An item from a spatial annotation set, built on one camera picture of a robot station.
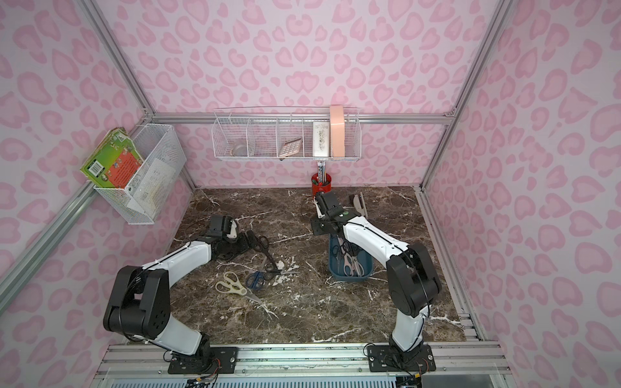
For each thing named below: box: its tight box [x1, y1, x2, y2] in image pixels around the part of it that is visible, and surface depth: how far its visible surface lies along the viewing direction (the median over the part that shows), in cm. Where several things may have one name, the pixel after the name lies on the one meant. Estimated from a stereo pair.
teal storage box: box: [328, 233, 375, 283], surface depth 92 cm
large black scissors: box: [253, 236, 279, 273], surface depth 102 cm
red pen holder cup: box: [311, 172, 333, 200], surface depth 112 cm
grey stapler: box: [353, 191, 369, 220], surface depth 113 cm
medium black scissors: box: [331, 240, 351, 275], surface depth 98 cm
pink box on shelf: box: [329, 105, 346, 158], surface depth 84 cm
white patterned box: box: [312, 121, 330, 158], surface depth 95 cm
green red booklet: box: [80, 126, 145, 189], surface depth 73 cm
